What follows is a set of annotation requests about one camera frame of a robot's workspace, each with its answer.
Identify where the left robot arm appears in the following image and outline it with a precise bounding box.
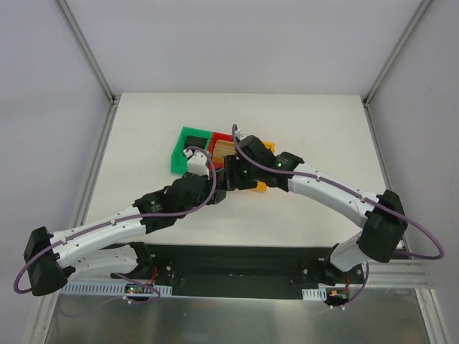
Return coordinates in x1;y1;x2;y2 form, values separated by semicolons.
14;146;226;296

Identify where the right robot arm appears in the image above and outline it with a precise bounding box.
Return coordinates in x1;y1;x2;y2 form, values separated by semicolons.
224;135;407;283

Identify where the gold card stack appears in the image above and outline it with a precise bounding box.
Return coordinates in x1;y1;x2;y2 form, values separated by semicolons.
212;140;236;165

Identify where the black card stack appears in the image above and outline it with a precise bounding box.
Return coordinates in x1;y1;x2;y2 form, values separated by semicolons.
184;135;208;149

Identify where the yellow plastic bin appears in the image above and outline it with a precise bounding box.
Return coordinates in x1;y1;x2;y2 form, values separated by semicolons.
255;141;275;193

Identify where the green plastic bin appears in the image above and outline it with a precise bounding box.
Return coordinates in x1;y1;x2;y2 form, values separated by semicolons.
170;126;213;175

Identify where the red plastic bin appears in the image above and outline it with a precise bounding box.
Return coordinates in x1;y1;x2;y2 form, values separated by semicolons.
209;132;236;168

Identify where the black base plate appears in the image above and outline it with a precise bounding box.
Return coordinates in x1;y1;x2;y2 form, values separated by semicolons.
127;242;364;300

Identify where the right white cable duct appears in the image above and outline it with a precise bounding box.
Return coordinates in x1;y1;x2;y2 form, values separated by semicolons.
302;287;327;302

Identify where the white cable duct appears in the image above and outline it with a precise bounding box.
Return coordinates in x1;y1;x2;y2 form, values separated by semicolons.
60;281;157;297
302;287;327;302

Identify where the left white cable duct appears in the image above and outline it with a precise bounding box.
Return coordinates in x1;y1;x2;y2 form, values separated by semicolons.
60;281;157;297

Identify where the left aluminium frame post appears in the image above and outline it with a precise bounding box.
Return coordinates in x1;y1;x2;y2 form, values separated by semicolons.
55;0;116;105

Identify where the aluminium frame post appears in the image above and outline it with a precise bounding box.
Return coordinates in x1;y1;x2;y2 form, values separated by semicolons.
362;0;435;108
55;0;116;105

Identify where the right aluminium frame post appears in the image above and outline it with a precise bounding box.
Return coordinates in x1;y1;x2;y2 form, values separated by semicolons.
362;0;435;108

